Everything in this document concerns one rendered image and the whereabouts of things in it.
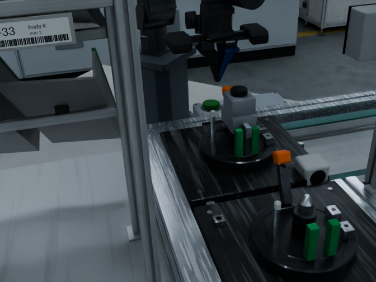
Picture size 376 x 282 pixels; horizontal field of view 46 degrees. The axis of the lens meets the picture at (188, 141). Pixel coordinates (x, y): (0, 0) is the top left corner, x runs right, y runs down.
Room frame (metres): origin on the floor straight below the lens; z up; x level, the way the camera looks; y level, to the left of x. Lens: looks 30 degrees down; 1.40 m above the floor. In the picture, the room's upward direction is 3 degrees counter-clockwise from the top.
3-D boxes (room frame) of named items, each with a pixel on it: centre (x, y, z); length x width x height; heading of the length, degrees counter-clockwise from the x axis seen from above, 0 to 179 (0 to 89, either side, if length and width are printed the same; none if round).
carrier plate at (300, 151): (0.70, -0.09, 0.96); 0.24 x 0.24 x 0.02; 13
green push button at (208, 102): (0.91, -0.06, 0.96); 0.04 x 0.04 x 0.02
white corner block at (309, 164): (0.63, -0.21, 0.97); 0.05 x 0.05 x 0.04; 13
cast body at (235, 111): (0.69, -0.09, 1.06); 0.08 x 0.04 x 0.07; 13
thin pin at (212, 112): (0.66, -0.04, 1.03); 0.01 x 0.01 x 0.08
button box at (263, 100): (0.93, -0.12, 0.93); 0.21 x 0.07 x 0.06; 103
